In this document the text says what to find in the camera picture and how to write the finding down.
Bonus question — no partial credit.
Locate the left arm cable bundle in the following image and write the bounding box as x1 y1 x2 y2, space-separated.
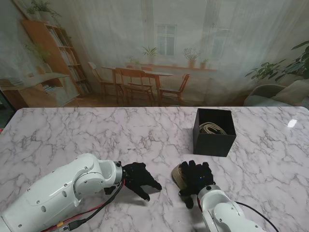
43 178 126 232

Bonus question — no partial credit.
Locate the black square storage box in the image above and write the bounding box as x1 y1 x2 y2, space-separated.
192 108 237 157

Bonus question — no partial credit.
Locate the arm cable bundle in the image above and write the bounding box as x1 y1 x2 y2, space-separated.
43 178 126 232
235 200 281 232

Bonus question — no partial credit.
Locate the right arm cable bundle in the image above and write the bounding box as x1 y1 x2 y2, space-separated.
235 200 281 232

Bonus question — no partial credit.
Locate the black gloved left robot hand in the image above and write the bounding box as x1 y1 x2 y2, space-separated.
122 162 162 202

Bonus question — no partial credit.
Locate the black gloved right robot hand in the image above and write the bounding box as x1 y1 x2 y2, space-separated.
178 160 217 209

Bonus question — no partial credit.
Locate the printed room scene backdrop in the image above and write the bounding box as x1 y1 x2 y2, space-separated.
0 0 309 107

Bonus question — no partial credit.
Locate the beige woven belt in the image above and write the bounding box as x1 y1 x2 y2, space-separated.
199 122 229 135
171 163 189 190

